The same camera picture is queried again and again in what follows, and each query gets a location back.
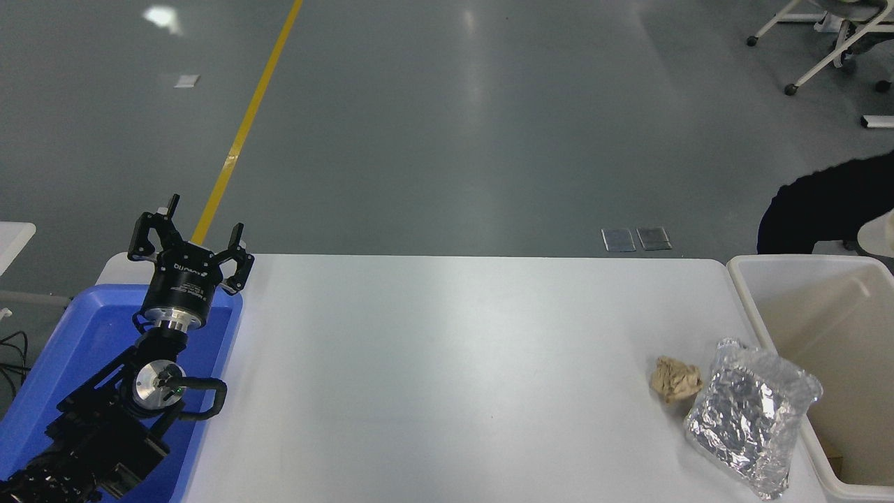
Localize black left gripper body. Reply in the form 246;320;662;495
142;243;226;316

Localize blue plastic tray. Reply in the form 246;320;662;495
0;283;244;503

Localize grey metal bar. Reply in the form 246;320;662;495
0;289;73;309

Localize white side table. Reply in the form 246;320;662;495
0;222;37;277

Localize crumpled tan paper ball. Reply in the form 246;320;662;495
650;355;703;404

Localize crumpled silver foil tray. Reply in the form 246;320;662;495
682;338;823;502

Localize large pale plastic bin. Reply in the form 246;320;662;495
726;254;894;503

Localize white-framed wheeled chair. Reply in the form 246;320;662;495
746;0;894;97

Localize black cables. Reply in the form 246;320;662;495
0;330;30;395

